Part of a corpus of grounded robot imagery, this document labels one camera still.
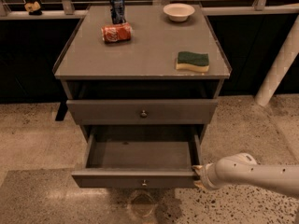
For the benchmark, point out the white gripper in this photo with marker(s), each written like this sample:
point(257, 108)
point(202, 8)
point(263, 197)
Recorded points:
point(206, 175)

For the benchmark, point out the grey drawer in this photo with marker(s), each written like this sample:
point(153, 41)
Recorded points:
point(140, 157)
point(142, 112)

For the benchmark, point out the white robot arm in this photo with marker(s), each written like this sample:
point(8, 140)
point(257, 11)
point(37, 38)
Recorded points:
point(239, 190)

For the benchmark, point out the grey drawer cabinet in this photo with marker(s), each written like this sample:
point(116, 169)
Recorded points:
point(144, 67)

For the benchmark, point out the grey top drawer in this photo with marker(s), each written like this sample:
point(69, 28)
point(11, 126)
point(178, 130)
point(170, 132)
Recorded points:
point(142, 112)

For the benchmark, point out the green yellow sponge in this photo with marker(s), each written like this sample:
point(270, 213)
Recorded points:
point(197, 62)

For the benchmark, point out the white diagonal pole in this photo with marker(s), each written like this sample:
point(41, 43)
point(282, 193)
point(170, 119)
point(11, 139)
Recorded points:
point(281, 65)

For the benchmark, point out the orange soda can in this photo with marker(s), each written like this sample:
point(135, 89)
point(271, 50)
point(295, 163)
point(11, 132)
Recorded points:
point(116, 32)

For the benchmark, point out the white bowl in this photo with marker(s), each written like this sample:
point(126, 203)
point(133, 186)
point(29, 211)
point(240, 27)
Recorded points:
point(178, 12)

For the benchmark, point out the metal window railing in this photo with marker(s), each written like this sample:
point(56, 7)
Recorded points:
point(68, 6)

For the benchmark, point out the blue soda can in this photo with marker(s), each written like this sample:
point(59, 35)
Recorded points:
point(117, 11)

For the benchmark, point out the small object on ledge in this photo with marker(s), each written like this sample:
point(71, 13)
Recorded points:
point(33, 8)

